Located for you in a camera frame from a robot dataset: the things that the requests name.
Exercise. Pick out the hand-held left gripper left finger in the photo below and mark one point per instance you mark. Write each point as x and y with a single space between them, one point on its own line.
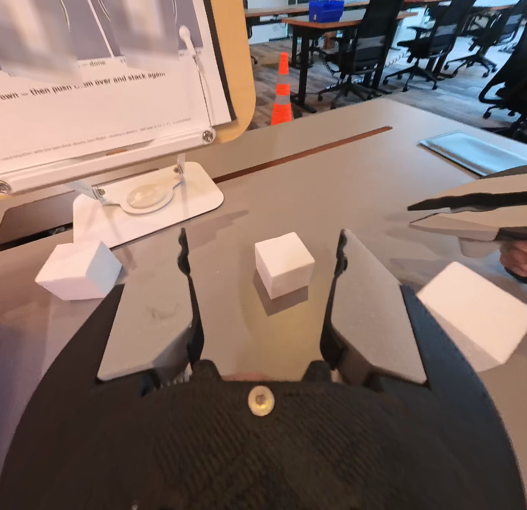
152 316

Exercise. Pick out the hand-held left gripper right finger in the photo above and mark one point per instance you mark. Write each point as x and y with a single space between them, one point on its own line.
370 325

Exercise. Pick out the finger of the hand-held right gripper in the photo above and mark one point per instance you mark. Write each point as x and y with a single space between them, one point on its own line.
473 224
494 187

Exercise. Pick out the white hard foam cube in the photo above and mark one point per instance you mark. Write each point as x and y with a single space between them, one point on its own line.
78 271
473 312
284 263

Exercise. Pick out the person's right hand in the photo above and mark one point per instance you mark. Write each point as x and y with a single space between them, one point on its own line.
518 257

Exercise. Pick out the grey flat tray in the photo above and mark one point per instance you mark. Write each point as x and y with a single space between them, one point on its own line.
477 152

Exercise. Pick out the black office chair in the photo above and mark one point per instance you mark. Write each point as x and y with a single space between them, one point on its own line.
510 94
370 45
490 32
436 45

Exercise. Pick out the white stand with wooden board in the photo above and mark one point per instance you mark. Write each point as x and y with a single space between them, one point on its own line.
164 205

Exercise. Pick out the printed instruction sheet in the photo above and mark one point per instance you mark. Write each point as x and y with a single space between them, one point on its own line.
103 106

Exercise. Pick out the long wooden top table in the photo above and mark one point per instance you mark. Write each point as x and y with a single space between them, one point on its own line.
354 18

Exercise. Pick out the orange traffic cone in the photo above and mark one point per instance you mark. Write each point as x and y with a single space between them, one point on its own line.
283 94

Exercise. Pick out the small blue storage bin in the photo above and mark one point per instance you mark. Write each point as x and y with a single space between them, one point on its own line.
326 11

